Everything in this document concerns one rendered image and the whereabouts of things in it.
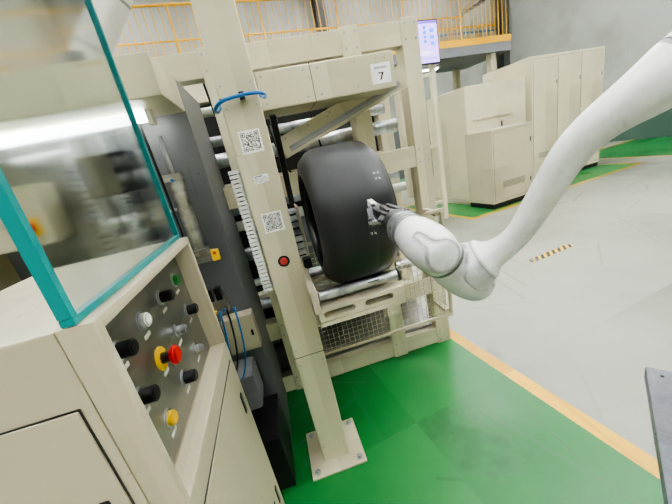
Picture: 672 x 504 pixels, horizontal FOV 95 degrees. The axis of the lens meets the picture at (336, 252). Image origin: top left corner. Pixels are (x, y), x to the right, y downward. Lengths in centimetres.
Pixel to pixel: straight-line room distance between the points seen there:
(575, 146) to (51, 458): 95
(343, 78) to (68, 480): 145
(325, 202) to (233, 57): 55
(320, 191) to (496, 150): 482
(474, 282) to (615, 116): 38
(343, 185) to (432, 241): 48
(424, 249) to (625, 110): 37
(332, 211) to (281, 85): 65
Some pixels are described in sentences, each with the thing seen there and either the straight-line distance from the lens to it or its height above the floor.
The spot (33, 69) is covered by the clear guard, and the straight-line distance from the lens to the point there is 72.
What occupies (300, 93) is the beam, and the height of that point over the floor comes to 168.
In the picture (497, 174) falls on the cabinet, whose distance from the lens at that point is 574.
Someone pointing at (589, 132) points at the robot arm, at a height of 136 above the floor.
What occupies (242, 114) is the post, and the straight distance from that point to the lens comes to 118.
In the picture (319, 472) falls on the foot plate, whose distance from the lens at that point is 180.
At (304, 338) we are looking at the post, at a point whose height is 70.
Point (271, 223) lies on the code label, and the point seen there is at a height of 122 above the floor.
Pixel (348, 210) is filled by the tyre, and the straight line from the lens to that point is 102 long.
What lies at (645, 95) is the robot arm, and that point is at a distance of 68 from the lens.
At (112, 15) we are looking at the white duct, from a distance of 164.
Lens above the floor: 142
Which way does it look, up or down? 18 degrees down
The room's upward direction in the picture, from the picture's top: 12 degrees counter-clockwise
